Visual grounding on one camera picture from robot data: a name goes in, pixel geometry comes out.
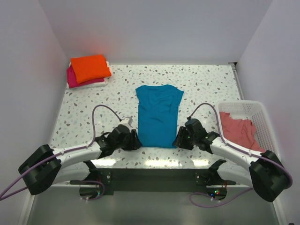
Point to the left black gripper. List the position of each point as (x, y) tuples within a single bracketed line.
[(134, 144)]

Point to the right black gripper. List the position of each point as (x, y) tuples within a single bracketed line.
[(179, 142)]

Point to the blue t-shirt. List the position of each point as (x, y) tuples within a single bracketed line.
[(158, 110)]

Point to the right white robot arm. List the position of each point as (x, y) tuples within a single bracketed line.
[(262, 172)]

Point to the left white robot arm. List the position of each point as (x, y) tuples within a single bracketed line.
[(44, 167)]

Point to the salmon pink t-shirt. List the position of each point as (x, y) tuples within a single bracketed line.
[(239, 131)]

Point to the white plastic basket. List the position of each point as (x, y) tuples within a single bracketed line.
[(254, 111)]

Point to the folded magenta t-shirt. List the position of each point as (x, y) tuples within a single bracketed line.
[(72, 81)]

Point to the folded orange t-shirt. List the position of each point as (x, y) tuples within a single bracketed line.
[(90, 67)]

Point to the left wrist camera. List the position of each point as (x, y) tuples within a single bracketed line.
[(127, 121)]

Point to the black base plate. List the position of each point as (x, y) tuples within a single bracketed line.
[(149, 180)]

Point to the aluminium frame rail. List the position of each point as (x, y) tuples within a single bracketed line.
[(25, 213)]

